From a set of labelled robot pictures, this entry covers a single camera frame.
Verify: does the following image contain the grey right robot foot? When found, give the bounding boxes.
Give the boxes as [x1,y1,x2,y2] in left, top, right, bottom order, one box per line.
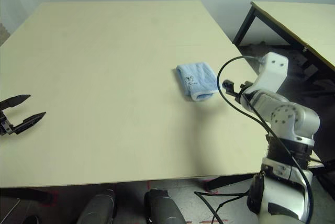
[144,188,188,224]

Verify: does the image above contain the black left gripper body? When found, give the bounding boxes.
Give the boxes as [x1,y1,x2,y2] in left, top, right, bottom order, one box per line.
[0,110,15,136]

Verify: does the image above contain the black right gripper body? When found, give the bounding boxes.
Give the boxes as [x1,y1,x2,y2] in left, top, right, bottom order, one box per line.
[221,79,252,104]

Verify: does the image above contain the beige side table black frame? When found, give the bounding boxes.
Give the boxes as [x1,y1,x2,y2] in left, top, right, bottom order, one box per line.
[232,1,335,88]

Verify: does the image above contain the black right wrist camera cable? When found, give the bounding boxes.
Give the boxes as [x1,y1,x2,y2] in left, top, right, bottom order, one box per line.
[216,55,315,223]

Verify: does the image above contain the black shoe white markings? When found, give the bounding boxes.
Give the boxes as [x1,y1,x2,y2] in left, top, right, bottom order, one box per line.
[22,215,40,224]

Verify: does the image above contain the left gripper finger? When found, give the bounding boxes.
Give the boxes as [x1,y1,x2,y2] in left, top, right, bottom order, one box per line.
[12,111,47,135]
[0,94,32,110]

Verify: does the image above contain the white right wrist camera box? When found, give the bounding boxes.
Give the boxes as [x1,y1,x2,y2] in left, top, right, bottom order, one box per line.
[240,52,289,104]

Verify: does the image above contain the long black trailing cable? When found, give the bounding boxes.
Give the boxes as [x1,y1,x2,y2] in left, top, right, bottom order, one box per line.
[194,190,249,224]

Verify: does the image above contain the light blue terry towel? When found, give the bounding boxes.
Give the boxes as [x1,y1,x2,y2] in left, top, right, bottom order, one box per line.
[175,61,219,102]

